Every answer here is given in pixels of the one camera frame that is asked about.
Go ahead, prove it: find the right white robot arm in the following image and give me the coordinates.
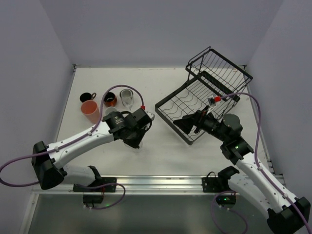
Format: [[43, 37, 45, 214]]
[[174, 111, 312, 234]]

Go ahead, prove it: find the right black controller box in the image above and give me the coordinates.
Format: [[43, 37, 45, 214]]
[[215, 194, 236, 206]]

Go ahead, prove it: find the black controller box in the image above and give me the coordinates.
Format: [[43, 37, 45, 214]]
[[82, 195, 104, 206], [215, 194, 236, 206]]

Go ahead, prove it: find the pink tall tumbler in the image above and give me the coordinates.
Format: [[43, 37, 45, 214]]
[[80, 100, 100, 124]]

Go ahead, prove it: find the orange ceramic mug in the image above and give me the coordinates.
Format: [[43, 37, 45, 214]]
[[103, 92, 117, 107]]

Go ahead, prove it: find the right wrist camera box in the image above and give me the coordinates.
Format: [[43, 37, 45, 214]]
[[208, 96, 222, 113]]

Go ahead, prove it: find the salmon pink mug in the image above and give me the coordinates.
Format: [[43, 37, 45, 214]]
[[105, 106, 117, 115]]

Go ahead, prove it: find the black wire dish rack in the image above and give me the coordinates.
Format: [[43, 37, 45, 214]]
[[155, 47, 253, 145]]

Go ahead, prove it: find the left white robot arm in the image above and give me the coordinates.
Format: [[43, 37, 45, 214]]
[[32, 108, 155, 190]]

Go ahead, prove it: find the left black controller box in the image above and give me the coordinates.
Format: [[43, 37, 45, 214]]
[[82, 195, 104, 206]]

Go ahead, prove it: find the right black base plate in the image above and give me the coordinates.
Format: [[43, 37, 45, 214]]
[[201, 177, 230, 193]]

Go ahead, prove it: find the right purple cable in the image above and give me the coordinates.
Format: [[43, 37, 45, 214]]
[[211, 92, 312, 234]]

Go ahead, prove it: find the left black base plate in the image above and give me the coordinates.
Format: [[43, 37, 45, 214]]
[[73, 177, 117, 193]]

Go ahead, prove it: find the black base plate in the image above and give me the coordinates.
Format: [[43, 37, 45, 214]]
[[201, 177, 230, 193], [73, 177, 117, 193]]

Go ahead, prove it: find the white brown ceramic cup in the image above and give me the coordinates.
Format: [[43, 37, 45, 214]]
[[119, 88, 135, 108]]

